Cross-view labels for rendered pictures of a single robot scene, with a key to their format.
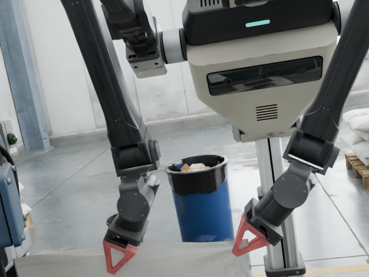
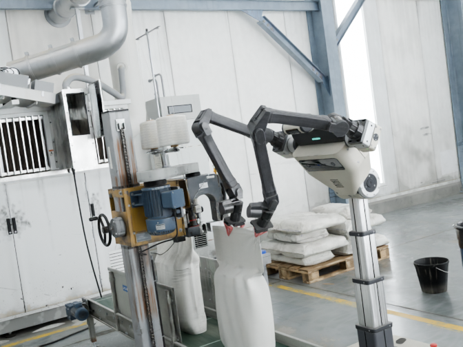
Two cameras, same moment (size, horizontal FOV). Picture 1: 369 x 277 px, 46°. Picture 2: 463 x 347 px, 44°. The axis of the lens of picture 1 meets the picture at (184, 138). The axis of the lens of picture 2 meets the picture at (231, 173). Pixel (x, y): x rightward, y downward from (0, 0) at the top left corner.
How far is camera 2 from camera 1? 2.46 m
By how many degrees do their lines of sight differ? 50
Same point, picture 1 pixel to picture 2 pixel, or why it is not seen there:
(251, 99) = (324, 175)
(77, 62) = not seen: outside the picture
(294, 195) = (249, 213)
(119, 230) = (227, 219)
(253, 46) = (315, 149)
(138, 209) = (222, 211)
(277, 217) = (259, 223)
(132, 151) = (230, 191)
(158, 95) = not seen: outside the picture
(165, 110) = not seen: outside the picture
